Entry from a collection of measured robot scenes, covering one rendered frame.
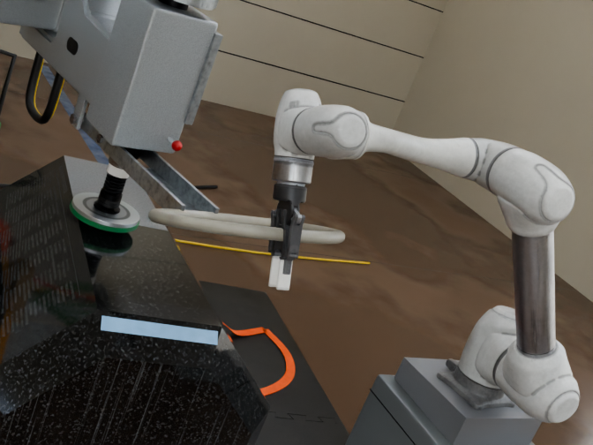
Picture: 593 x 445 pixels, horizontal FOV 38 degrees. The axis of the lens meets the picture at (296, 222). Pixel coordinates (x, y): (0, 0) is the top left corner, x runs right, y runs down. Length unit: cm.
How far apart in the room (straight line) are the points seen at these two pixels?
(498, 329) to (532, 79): 579
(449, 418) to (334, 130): 109
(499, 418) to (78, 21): 174
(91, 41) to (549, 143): 565
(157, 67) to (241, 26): 576
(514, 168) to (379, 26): 692
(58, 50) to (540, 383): 179
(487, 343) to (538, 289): 35
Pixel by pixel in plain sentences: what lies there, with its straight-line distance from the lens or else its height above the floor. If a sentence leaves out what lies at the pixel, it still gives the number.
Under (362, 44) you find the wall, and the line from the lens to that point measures 892.
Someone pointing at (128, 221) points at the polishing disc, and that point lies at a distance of 273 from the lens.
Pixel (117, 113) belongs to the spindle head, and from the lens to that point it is 255.
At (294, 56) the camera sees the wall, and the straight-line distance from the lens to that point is 859.
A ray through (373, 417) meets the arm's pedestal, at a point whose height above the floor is 68.
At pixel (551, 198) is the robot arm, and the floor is 159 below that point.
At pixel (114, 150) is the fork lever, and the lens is 264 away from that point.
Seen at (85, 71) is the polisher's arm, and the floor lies 129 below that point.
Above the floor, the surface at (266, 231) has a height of 131.
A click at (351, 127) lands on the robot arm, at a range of 175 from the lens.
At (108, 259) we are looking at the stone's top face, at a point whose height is 87.
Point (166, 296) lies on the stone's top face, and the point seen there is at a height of 87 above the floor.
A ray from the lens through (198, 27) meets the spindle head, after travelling 254.
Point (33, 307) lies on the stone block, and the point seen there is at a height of 75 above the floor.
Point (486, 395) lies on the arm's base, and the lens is 261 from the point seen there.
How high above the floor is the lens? 198
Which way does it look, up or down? 19 degrees down
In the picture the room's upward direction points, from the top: 22 degrees clockwise
